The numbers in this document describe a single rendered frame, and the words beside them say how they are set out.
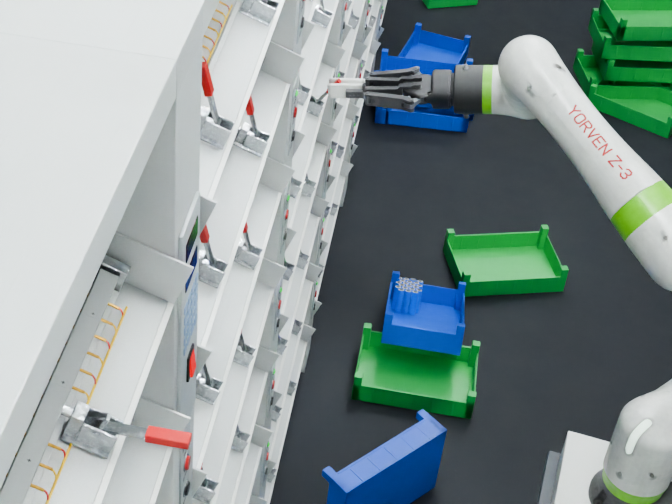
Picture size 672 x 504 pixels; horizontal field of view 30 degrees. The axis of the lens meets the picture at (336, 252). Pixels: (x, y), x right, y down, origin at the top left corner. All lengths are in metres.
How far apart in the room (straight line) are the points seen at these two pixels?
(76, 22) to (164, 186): 0.15
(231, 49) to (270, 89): 0.31
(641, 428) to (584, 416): 0.86
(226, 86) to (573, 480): 1.40
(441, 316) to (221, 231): 1.87
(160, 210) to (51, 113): 0.19
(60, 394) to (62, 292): 0.24
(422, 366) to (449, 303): 0.25
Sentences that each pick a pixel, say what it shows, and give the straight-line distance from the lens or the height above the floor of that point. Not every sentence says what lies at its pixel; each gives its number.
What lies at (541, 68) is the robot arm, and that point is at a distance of 2.22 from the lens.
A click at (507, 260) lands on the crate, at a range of 3.61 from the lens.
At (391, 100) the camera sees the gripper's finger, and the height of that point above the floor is 0.99.
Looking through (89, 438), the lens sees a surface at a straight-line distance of 1.02.
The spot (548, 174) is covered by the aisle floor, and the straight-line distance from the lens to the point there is 3.99.
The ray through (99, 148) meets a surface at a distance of 0.90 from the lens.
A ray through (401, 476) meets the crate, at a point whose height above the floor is 0.13.
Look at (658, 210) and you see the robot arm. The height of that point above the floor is 1.04.
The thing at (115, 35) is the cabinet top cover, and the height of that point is 1.75.
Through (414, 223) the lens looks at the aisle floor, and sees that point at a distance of 3.69.
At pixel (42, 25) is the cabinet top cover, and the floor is 1.75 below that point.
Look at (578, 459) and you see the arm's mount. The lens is 2.62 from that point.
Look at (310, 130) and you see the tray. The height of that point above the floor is 0.91.
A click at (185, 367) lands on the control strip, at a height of 1.38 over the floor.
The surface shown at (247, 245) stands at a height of 1.14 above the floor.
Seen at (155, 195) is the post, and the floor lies 1.61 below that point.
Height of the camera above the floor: 2.27
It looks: 40 degrees down
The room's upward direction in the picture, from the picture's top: 7 degrees clockwise
